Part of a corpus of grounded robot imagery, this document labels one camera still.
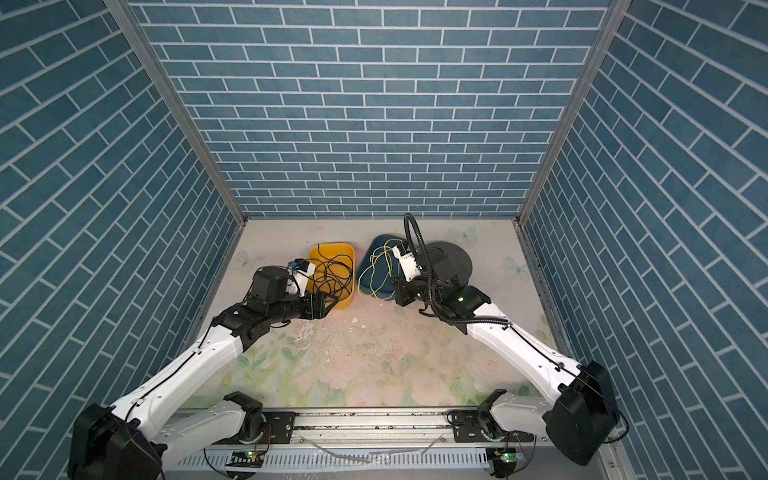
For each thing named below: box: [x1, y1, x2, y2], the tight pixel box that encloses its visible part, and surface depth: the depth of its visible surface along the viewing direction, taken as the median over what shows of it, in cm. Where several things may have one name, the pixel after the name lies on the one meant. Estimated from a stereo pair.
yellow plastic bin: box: [307, 243, 355, 310], surface depth 107 cm
